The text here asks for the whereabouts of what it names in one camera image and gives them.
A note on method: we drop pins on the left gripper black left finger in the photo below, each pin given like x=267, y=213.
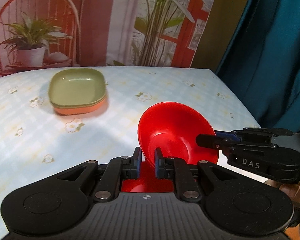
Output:
x=102, y=182

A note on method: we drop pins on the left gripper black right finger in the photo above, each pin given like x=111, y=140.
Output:
x=192, y=183

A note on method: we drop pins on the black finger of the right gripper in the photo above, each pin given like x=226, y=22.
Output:
x=212, y=141

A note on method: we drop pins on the red plastic bowl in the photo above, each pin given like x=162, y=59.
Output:
x=147, y=182
x=173, y=127

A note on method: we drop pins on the orange square plate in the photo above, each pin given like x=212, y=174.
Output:
x=79, y=110

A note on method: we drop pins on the large green square plate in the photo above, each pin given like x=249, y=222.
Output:
x=83, y=104

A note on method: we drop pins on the small green square plate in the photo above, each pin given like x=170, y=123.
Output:
x=76, y=85

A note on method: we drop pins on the person's right hand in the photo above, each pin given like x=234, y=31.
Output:
x=295, y=194

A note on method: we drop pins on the teal curtain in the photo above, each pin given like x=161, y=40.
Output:
x=261, y=65

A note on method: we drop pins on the floral checked tablecloth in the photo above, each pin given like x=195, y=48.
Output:
x=35, y=142

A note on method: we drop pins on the printed room scene backdrop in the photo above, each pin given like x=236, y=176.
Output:
x=79, y=33

